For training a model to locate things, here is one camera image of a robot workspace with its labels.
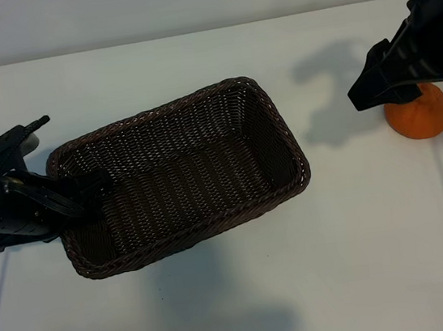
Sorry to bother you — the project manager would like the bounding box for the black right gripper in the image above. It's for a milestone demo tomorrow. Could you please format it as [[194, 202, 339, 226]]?
[[334, 0, 443, 112]]

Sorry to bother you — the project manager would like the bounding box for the orange fruit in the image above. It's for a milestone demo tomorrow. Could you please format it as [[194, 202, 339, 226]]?
[[382, 80, 443, 145]]

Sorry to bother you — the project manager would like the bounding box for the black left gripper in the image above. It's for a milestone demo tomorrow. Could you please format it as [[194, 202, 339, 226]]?
[[0, 159, 118, 253]]

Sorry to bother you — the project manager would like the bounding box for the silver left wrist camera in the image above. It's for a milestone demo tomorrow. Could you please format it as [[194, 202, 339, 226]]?
[[0, 113, 58, 175]]

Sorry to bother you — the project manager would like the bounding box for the dark brown woven basket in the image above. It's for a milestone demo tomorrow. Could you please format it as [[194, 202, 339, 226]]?
[[36, 68, 322, 285]]

